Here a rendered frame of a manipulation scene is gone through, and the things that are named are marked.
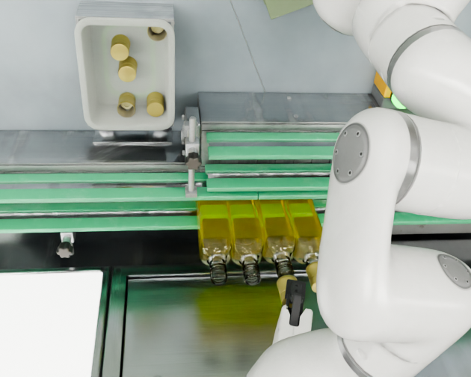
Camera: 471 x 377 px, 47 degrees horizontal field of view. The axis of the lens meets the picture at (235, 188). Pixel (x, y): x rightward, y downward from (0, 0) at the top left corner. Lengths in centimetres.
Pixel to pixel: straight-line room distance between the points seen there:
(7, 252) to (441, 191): 98
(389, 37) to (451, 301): 25
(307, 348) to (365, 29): 34
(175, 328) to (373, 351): 56
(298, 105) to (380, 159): 70
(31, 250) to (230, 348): 50
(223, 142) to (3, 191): 42
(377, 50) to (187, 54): 60
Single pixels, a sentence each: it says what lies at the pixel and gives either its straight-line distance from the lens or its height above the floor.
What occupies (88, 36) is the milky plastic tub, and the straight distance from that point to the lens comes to 107.
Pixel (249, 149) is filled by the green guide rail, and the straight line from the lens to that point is 100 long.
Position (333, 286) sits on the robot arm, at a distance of 46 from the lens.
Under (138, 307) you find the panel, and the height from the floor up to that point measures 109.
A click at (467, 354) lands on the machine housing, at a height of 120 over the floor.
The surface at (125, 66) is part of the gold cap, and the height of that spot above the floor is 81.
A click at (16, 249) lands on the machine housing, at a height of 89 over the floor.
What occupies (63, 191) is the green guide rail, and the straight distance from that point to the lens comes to 106.
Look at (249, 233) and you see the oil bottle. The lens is 98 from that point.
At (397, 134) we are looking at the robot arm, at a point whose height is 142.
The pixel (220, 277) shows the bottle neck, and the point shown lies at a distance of 95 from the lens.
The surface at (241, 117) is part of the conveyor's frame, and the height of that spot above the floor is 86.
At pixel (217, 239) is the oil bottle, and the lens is 96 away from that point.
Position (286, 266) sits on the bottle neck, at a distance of 95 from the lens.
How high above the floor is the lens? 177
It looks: 51 degrees down
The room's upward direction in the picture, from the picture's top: 170 degrees clockwise
